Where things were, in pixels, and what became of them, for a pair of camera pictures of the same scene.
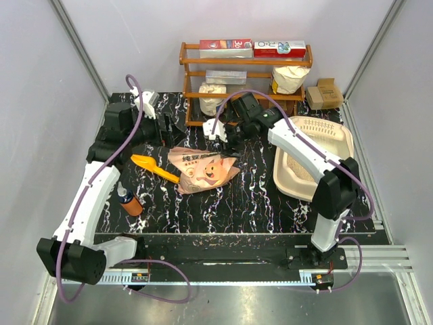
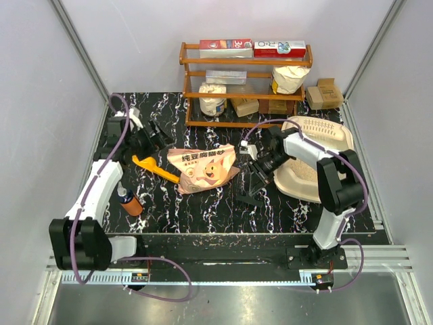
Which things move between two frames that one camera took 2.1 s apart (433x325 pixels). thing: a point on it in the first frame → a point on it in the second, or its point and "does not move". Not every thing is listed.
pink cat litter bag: x=201 y=170 does not move
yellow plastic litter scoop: x=149 y=163 does not move
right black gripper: x=226 y=151 → x=257 y=182
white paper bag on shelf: x=289 y=79 does not move
